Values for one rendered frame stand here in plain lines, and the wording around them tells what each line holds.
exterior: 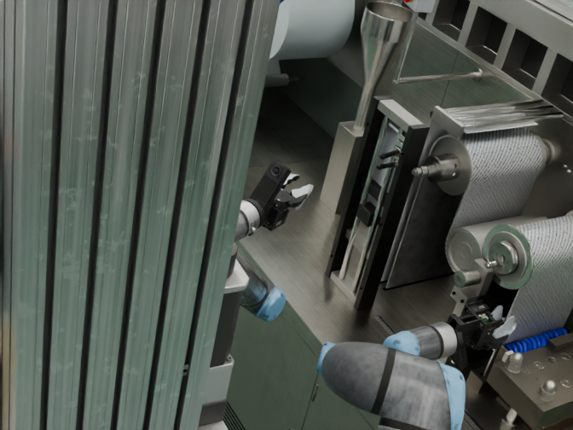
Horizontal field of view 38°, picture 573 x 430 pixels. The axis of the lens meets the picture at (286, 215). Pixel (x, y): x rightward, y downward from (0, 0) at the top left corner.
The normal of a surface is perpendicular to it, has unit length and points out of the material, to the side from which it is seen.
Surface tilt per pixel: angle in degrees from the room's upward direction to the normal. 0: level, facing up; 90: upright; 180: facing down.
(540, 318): 90
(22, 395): 90
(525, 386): 0
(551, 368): 0
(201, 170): 90
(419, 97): 90
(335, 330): 0
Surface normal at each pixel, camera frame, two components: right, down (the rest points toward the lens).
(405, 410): -0.47, -0.37
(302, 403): -0.84, 0.15
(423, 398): -0.08, -0.27
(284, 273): 0.19, -0.82
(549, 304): 0.50, 0.55
